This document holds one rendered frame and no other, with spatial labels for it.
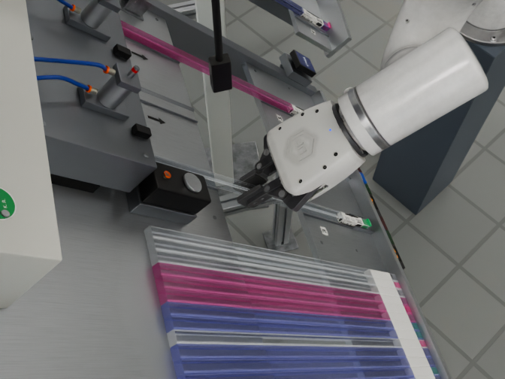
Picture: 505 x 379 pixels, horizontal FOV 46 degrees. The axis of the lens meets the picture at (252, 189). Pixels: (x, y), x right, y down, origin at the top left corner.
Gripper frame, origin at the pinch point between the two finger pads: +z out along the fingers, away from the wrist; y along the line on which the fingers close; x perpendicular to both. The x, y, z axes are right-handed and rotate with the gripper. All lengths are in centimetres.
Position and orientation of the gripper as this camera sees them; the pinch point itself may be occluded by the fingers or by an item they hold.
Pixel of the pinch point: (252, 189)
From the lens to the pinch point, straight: 79.6
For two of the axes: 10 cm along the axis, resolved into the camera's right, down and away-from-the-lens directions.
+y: 2.8, 8.3, -4.9
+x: 5.3, 2.9, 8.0
